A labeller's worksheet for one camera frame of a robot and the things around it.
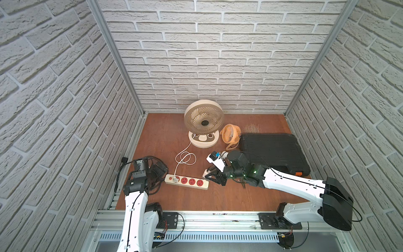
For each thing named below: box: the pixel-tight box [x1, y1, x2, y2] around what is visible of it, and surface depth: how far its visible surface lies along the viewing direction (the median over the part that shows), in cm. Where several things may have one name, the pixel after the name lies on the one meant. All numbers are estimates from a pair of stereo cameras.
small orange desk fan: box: [219, 123, 242, 151], surface depth 99 cm
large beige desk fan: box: [184, 99, 225, 149], surface depth 89 cm
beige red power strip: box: [164, 174, 210, 191], surface depth 85 cm
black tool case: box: [239, 133, 311, 177], surface depth 92 cm
